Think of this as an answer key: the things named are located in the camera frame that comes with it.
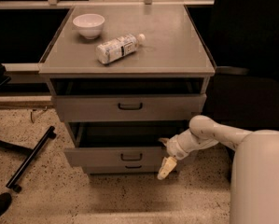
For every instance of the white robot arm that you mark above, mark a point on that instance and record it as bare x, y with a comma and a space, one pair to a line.
254, 186

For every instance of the white ceramic bowl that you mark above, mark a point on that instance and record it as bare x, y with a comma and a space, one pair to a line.
89, 26

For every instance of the black chair base left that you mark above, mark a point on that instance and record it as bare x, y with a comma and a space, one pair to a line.
29, 153

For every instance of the grey drawer cabinet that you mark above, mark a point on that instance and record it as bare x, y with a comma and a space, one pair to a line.
172, 60

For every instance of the black office chair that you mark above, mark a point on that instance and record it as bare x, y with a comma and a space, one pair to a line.
245, 34

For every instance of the grey top drawer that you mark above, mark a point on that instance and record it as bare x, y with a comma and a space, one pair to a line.
73, 108

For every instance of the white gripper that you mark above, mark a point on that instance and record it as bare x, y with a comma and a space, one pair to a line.
175, 148

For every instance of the plastic water bottle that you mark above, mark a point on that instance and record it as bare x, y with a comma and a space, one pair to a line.
119, 47

